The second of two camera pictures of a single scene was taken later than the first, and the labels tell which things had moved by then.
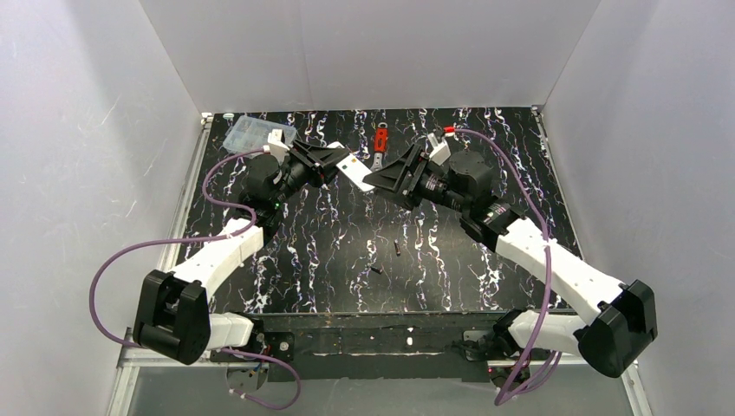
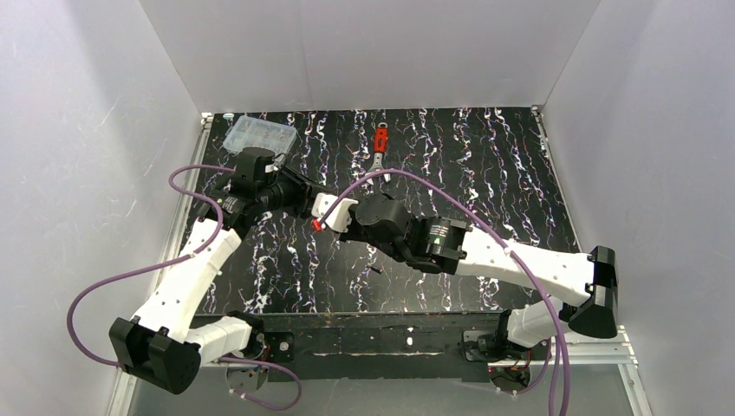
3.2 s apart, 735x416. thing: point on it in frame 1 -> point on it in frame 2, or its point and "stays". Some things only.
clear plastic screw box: x=245 y=133 stays
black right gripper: x=413 y=174 -> x=349 y=230
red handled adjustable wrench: x=380 y=142 stays
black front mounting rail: x=367 y=347 stays
